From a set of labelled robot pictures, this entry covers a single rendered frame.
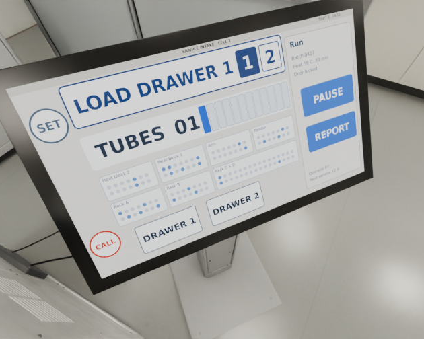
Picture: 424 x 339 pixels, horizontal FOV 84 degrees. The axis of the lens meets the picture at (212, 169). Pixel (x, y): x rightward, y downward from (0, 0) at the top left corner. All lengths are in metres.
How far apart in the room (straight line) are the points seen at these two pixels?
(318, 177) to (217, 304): 0.98
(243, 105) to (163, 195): 0.17
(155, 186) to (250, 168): 0.15
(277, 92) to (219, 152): 0.12
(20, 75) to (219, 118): 0.24
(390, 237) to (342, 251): 0.30
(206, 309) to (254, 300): 0.23
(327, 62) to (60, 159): 0.40
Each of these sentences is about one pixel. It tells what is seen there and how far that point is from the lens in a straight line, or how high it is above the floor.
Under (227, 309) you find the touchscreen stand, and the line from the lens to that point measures 1.32.
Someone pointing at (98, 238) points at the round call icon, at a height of 1.02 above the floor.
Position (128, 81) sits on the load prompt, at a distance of 0.33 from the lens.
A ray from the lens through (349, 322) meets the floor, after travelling 1.49.
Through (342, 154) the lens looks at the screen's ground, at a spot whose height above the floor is 1.01.
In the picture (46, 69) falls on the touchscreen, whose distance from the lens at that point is 0.35.
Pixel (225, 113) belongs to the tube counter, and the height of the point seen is 1.11.
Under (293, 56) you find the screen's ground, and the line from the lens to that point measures 0.40.
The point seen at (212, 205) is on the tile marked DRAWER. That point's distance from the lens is 0.37.
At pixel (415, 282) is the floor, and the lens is 1.70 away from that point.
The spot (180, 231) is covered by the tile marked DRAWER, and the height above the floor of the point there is 1.00.
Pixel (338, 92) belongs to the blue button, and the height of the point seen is 1.10.
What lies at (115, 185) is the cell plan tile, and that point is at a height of 1.07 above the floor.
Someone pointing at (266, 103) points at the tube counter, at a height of 1.11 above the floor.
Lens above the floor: 1.35
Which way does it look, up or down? 56 degrees down
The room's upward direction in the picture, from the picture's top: 2 degrees counter-clockwise
